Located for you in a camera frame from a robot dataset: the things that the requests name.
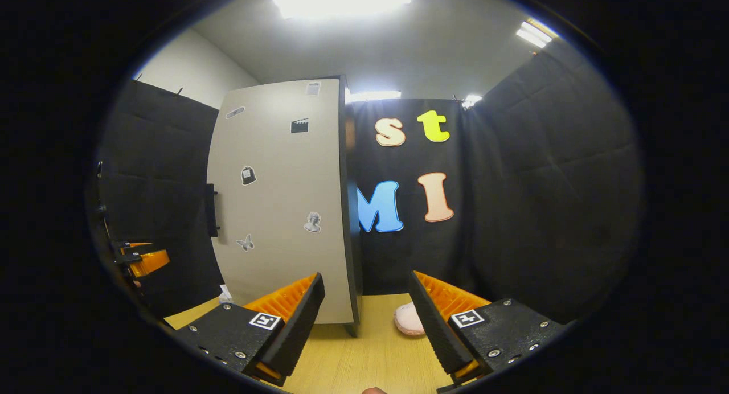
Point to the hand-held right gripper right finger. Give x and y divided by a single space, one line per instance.
431 325

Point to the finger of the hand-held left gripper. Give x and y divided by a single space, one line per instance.
151 263

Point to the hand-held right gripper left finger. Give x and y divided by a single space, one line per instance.
300 328

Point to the light grey cabinet door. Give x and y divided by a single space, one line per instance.
279 212

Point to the pink plush toy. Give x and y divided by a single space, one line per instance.
407 320

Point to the black backdrop cloth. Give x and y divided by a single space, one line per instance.
541 183

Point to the ceiling light panel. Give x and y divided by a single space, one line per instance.
472 101
342 0
373 96
535 34

